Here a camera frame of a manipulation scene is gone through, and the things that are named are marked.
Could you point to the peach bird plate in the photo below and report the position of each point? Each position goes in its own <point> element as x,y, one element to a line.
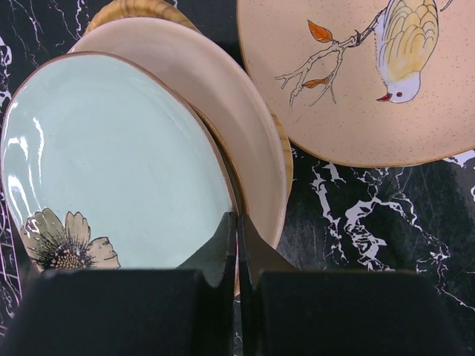
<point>365,83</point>

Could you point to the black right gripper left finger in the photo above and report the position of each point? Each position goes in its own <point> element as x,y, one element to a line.
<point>183,311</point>

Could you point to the mint green flower plate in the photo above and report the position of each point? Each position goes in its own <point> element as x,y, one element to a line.
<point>104,166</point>

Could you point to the wooden plate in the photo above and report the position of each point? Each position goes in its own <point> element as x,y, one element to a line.
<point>163,10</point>

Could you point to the cream and pink plate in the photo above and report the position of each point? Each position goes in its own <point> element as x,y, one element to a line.
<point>209,79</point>

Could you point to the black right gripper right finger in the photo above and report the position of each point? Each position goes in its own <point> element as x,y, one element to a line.
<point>285,311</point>

